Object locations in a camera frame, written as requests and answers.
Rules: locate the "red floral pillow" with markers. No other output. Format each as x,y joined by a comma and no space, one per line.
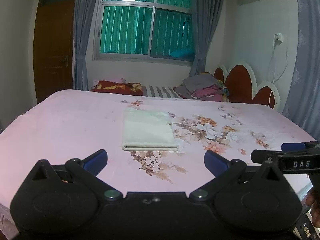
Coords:
118,88

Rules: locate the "window with teal curtain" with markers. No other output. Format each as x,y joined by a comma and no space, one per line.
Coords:
147,30

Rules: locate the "grey curtain at right edge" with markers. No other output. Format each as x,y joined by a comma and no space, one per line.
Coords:
302,105

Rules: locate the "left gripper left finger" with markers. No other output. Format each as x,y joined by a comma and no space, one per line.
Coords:
85,173

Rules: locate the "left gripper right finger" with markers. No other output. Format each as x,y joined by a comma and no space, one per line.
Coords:
225,172

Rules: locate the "red white scalloped headboard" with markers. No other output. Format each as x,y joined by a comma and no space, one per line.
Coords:
242,85

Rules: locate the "left grey curtain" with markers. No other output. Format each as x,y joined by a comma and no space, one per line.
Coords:
83,14

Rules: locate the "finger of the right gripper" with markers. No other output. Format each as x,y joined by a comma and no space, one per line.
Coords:
260,156
298,146

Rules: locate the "white knitted garment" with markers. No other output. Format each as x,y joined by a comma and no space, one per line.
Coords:
147,131

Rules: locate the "stack of folded clothes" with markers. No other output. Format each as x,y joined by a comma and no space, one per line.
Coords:
204,87

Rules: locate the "grey striped bed sheet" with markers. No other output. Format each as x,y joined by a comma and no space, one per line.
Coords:
160,92

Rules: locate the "brown wooden door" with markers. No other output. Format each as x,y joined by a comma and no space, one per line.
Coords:
53,47

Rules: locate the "person's right hand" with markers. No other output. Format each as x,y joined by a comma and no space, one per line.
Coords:
312,200

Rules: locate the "pink floral bed blanket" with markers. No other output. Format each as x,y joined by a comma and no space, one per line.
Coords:
155,184

